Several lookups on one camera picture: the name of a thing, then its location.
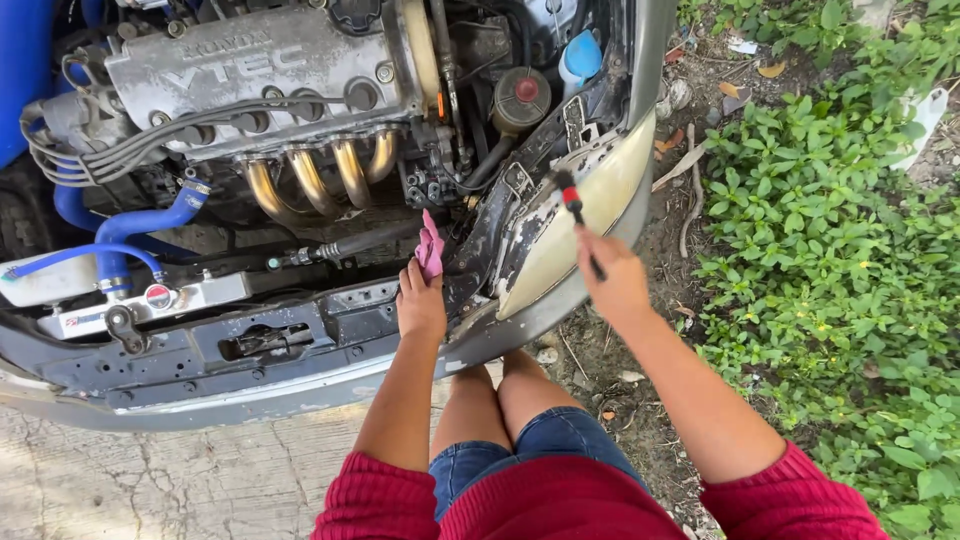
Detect green ground plants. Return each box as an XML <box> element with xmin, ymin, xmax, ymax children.
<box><xmin>677</xmin><ymin>0</ymin><xmax>960</xmax><ymax>540</ymax></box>

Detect aluminium radiator with red cap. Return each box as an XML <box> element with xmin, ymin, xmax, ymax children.
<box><xmin>36</xmin><ymin>270</ymin><xmax>253</xmax><ymax>342</ymax></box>

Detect black power steering reservoir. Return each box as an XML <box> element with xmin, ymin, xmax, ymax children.
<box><xmin>491</xmin><ymin>66</ymin><xmax>554</xmax><ymax>138</ymax></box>

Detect person's blue denim shorts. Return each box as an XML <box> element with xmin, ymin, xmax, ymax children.
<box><xmin>428</xmin><ymin>405</ymin><xmax>651</xmax><ymax>524</ymax></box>

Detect gold exhaust header pipes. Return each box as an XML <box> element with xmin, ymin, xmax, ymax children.
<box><xmin>237</xmin><ymin>129</ymin><xmax>400</xmax><ymax>229</ymax></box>

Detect person's legs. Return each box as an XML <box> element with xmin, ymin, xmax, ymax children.
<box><xmin>429</xmin><ymin>348</ymin><xmax>586</xmax><ymax>462</ymax></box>

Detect black red detailing brush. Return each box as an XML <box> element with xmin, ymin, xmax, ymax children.
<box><xmin>553</xmin><ymin>170</ymin><xmax>608</xmax><ymax>283</ymax></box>

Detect yellowed car headlight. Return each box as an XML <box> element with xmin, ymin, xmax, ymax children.
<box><xmin>495</xmin><ymin>109</ymin><xmax>658</xmax><ymax>322</ymax></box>

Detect silver engine valve cover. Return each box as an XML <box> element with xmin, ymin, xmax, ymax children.
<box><xmin>103</xmin><ymin>3</ymin><xmax>423</xmax><ymax>162</ymax></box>

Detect pink cleaning cloth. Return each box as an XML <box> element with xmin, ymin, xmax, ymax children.
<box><xmin>414</xmin><ymin>208</ymin><xmax>446</xmax><ymax>284</ymax></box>

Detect blue radiator hose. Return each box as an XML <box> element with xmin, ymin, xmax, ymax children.
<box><xmin>52</xmin><ymin>177</ymin><xmax>213</xmax><ymax>295</ymax></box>

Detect white plastic scrap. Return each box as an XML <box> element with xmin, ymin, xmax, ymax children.
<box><xmin>889</xmin><ymin>87</ymin><xmax>950</xmax><ymax>173</ymax></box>

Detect black radiator support panel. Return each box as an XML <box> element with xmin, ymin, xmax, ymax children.
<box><xmin>0</xmin><ymin>276</ymin><xmax>406</xmax><ymax>412</ymax></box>

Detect blue capped washer fluid bottle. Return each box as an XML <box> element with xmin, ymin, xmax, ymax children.
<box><xmin>557</xmin><ymin>28</ymin><xmax>604</xmax><ymax>97</ymax></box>

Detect person's right hand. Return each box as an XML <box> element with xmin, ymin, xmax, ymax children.
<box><xmin>575</xmin><ymin>224</ymin><xmax>653</xmax><ymax>325</ymax></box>

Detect grey spark plug wires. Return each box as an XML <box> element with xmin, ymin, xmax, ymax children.
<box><xmin>19</xmin><ymin>94</ymin><xmax>354</xmax><ymax>189</ymax></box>

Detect person's left hand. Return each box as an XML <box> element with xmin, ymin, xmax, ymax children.
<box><xmin>395</xmin><ymin>257</ymin><xmax>449</xmax><ymax>343</ymax></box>

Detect white coolant overflow bottle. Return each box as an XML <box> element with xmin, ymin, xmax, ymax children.
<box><xmin>0</xmin><ymin>252</ymin><xmax>100</xmax><ymax>309</ymax></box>

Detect person's red sweater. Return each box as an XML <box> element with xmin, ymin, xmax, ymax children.
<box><xmin>309</xmin><ymin>439</ymin><xmax>891</xmax><ymax>540</ymax></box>

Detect blue car fender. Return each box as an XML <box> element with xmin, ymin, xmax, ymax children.
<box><xmin>0</xmin><ymin>0</ymin><xmax>106</xmax><ymax>172</ymax></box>

